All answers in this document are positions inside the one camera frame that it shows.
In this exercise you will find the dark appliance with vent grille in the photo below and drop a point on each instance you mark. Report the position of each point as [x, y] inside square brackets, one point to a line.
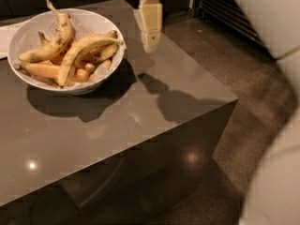
[230, 14]

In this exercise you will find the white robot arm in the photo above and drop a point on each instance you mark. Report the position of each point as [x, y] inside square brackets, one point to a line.
[273, 195]

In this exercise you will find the orange banana lower left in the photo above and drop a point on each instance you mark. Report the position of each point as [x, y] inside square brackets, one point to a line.
[51, 71]

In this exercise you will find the banana right side of bowl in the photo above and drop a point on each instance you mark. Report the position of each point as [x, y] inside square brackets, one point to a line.
[100, 54]

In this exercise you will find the white ceramic bowl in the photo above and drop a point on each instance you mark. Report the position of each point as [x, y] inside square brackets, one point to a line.
[84, 23]

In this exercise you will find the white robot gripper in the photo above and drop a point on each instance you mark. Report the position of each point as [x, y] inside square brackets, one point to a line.
[149, 16]

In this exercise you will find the white paper napkin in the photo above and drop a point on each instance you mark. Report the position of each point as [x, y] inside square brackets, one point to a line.
[6, 34]

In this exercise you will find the spotted banana top left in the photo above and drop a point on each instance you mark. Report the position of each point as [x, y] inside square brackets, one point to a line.
[58, 43]

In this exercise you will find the long yellow banana front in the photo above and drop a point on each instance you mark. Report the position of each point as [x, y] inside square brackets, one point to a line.
[77, 51]

